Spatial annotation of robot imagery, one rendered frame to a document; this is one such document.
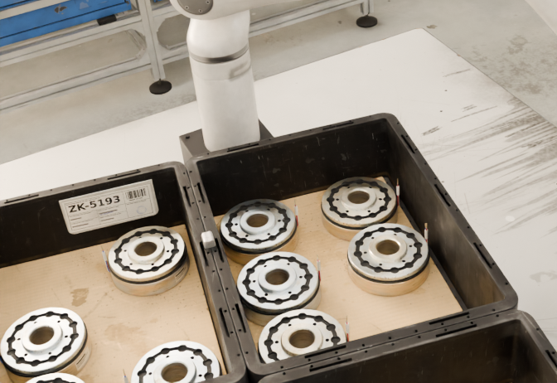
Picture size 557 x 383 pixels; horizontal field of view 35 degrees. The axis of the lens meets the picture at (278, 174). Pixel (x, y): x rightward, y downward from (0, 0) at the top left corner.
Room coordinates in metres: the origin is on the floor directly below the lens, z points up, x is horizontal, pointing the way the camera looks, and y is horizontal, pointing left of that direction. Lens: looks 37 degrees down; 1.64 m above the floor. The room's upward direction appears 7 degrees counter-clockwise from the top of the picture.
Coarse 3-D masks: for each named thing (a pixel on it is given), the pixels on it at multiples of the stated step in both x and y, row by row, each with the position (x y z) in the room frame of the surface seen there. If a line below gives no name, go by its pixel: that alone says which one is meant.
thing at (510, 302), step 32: (320, 128) 1.01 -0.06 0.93; (192, 160) 0.98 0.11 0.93; (416, 160) 0.92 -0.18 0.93; (224, 256) 0.78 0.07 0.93; (480, 256) 0.73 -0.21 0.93; (224, 288) 0.73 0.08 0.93; (512, 288) 0.67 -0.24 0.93; (448, 320) 0.64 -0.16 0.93; (256, 352) 0.63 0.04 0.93; (320, 352) 0.62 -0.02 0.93
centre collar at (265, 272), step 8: (272, 264) 0.82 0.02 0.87; (280, 264) 0.82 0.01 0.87; (264, 272) 0.81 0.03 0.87; (272, 272) 0.81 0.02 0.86; (288, 272) 0.80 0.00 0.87; (264, 280) 0.80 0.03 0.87; (288, 280) 0.79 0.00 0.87; (296, 280) 0.79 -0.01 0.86; (264, 288) 0.78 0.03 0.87; (272, 288) 0.78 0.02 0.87; (280, 288) 0.78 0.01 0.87; (288, 288) 0.78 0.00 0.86
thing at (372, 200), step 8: (344, 192) 0.95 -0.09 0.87; (352, 192) 0.95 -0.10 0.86; (360, 192) 0.95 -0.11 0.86; (368, 192) 0.94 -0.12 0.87; (344, 200) 0.93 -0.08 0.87; (368, 200) 0.93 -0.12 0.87; (376, 200) 0.93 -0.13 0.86; (352, 208) 0.91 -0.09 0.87; (360, 208) 0.91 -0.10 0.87; (368, 208) 0.91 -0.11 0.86
